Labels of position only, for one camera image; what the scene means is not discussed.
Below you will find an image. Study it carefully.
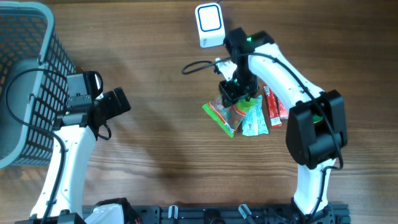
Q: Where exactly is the green lid jar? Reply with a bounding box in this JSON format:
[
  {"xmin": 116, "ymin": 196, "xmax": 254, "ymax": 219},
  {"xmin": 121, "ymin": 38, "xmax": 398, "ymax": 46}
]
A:
[{"xmin": 313, "ymin": 114, "xmax": 323, "ymax": 123}]

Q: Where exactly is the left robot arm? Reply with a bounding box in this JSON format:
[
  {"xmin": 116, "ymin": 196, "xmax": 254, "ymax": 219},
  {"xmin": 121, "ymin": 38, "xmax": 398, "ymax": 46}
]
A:
[{"xmin": 26, "ymin": 71, "xmax": 131, "ymax": 223}]

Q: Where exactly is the white barcode scanner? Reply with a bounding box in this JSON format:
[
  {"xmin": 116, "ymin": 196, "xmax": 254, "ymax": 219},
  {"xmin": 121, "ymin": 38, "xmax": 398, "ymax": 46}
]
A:
[{"xmin": 195, "ymin": 2, "xmax": 225, "ymax": 48}]

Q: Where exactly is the red white tissue pack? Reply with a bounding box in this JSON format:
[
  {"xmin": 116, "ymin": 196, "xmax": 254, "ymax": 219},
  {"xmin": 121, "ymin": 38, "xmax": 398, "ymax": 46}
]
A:
[{"xmin": 277, "ymin": 99, "xmax": 289, "ymax": 119}]

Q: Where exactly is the green snack bag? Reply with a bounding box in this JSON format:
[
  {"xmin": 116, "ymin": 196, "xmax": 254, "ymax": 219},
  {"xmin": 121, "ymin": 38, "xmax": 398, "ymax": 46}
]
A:
[{"xmin": 202, "ymin": 95, "xmax": 257, "ymax": 138}]

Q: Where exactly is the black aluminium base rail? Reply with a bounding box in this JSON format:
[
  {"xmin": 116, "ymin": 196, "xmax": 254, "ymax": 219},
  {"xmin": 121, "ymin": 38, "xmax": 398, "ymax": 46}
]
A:
[{"xmin": 82, "ymin": 203, "xmax": 351, "ymax": 224}]

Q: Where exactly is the grey plastic mesh basket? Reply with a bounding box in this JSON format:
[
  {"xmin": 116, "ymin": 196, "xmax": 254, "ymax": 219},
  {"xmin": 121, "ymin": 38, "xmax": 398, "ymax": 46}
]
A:
[{"xmin": 1, "ymin": 1, "xmax": 75, "ymax": 168}]

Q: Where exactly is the red stick sachet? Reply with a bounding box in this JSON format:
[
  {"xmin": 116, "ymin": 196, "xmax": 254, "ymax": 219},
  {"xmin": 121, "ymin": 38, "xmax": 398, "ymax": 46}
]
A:
[{"xmin": 263, "ymin": 85, "xmax": 282, "ymax": 128}]

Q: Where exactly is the teal wrapper packet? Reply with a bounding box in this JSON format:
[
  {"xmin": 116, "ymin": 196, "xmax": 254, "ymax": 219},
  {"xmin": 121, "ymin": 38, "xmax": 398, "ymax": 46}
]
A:
[{"xmin": 242, "ymin": 95, "xmax": 269, "ymax": 137}]

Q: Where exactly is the right black camera cable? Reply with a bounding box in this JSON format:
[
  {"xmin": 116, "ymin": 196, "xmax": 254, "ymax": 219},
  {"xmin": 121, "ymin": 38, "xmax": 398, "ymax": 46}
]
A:
[{"xmin": 181, "ymin": 52, "xmax": 345, "ymax": 222}]

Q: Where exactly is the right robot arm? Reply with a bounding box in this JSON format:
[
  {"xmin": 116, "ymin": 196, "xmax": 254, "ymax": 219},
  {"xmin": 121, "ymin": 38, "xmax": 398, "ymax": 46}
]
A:
[{"xmin": 219, "ymin": 28, "xmax": 348, "ymax": 223}]

